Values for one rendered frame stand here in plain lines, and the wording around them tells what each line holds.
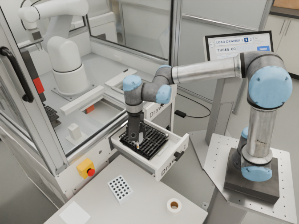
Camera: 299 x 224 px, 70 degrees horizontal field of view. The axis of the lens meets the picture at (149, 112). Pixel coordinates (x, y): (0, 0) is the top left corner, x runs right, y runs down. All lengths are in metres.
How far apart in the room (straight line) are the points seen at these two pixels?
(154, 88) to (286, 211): 0.86
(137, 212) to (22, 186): 1.49
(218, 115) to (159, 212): 1.21
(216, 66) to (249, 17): 1.59
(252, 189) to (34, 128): 1.00
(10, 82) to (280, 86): 0.82
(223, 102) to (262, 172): 1.07
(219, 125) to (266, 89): 1.46
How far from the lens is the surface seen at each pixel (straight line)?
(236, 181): 1.20
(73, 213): 1.17
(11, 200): 2.38
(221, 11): 2.53
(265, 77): 0.72
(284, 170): 1.43
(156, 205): 1.14
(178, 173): 2.16
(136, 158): 1.15
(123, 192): 1.14
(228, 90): 1.92
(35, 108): 0.86
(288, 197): 1.33
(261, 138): 0.90
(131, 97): 0.86
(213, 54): 1.68
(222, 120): 2.13
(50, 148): 0.98
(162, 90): 0.82
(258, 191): 1.20
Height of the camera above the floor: 1.78
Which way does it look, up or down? 40 degrees down
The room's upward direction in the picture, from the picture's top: 2 degrees counter-clockwise
